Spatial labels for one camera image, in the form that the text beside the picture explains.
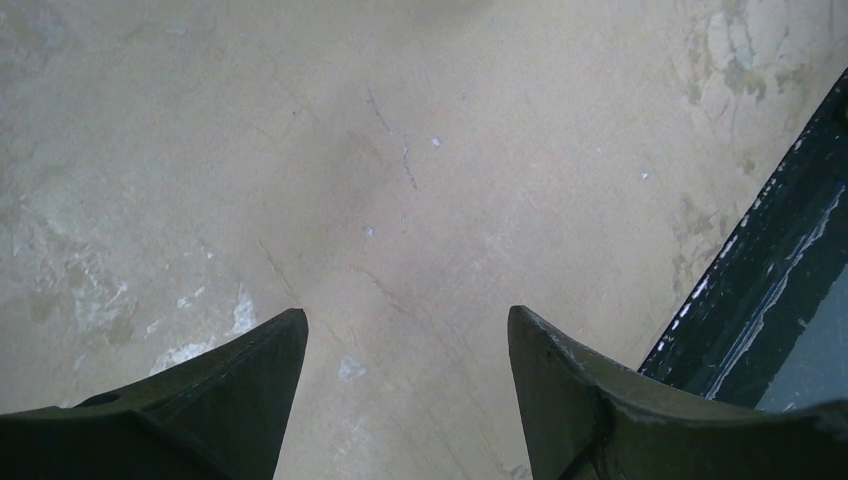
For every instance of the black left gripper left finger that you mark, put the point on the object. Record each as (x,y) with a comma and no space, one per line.
(220,415)

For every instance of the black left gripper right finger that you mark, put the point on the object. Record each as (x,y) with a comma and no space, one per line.
(585,416)

